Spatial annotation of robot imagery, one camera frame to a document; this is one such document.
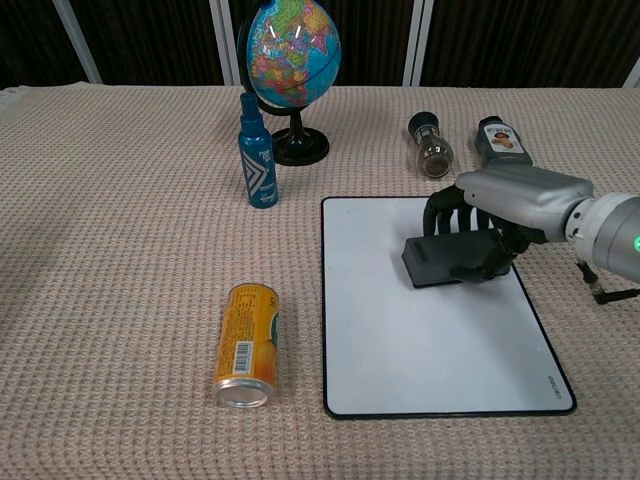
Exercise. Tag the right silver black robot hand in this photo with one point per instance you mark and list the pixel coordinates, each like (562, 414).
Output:
(520, 197)

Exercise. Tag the desk globe on black stand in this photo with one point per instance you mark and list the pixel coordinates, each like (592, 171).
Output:
(295, 55)

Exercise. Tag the orange drink can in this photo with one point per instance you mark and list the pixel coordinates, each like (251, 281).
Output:
(250, 345)

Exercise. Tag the beige waffle-weave tablecloth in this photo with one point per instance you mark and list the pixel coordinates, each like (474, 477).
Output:
(125, 250)

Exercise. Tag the dark sauce bottle with label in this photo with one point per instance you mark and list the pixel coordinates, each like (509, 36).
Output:
(500, 142)

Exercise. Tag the white aluminium frame post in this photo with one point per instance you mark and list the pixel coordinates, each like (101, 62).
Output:
(77, 40)
(419, 40)
(227, 45)
(635, 77)

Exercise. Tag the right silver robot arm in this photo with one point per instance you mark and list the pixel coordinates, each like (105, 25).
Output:
(610, 235)

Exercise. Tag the black whiteboard eraser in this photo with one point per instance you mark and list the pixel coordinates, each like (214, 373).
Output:
(445, 255)

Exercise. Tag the glass pepper grinder black cap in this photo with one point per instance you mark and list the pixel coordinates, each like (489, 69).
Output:
(434, 155)

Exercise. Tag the blue spray bottle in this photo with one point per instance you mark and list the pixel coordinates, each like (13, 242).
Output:
(257, 170)

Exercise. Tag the white board with black frame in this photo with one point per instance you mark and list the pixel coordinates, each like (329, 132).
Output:
(425, 350)

